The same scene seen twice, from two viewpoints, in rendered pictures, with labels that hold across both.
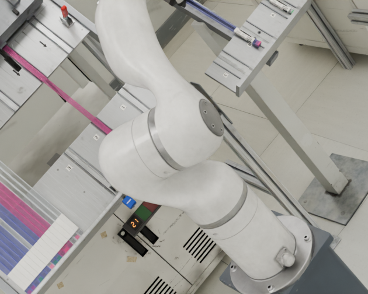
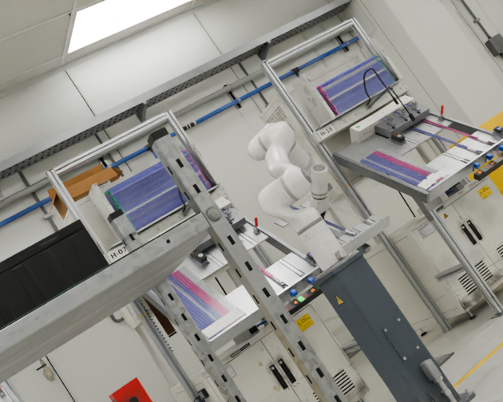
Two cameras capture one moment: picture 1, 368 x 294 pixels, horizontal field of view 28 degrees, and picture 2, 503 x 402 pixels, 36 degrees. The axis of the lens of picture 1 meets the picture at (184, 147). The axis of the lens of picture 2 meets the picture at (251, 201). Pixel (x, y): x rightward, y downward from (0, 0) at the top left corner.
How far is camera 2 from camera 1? 2.27 m
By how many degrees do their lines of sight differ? 39
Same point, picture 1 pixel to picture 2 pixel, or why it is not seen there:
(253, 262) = (324, 254)
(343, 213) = not seen: hidden behind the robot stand
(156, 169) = (281, 194)
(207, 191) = (303, 211)
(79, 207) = (247, 306)
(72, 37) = (258, 238)
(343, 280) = (372, 277)
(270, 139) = not seen: hidden behind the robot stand
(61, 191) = (239, 299)
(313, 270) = (354, 264)
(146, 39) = (284, 158)
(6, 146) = not seen: outside the picture
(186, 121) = (294, 171)
